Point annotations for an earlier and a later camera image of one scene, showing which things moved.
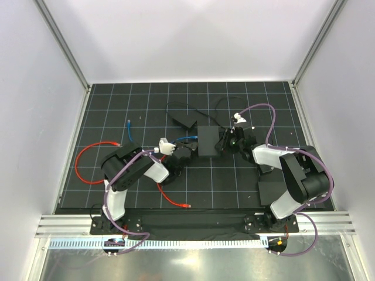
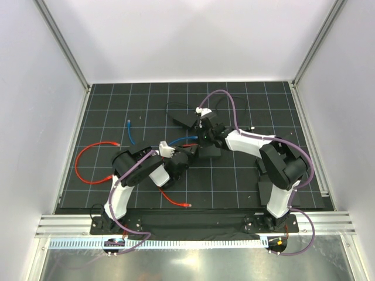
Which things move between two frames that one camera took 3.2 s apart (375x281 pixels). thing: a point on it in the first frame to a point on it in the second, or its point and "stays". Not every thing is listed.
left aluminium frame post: [62, 43] stays
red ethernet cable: [115, 143] stays
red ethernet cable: [184, 205] stays
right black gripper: [222, 145] to [200, 130]
